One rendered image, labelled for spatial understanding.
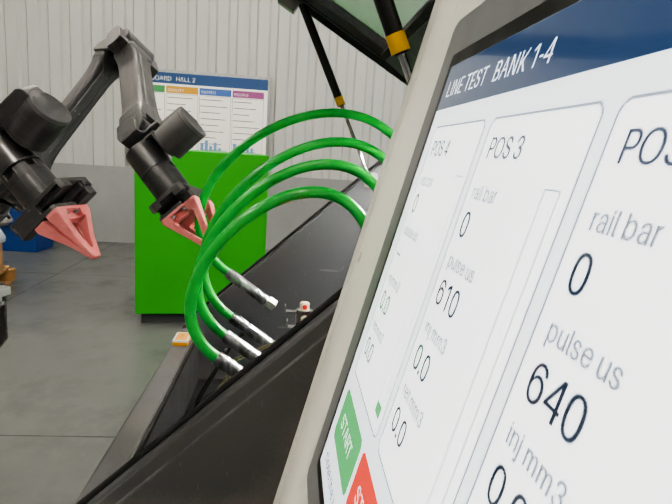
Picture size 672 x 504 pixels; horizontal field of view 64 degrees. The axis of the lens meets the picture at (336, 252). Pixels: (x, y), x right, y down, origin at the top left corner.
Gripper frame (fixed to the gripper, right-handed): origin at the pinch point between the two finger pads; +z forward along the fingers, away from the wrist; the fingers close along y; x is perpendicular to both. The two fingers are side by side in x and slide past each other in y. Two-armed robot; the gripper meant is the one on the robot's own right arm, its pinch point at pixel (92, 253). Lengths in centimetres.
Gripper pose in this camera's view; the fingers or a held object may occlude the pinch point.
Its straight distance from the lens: 80.1
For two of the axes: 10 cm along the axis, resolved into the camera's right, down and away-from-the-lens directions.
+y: 7.4, -6.3, -2.3
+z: 6.5, 7.6, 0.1
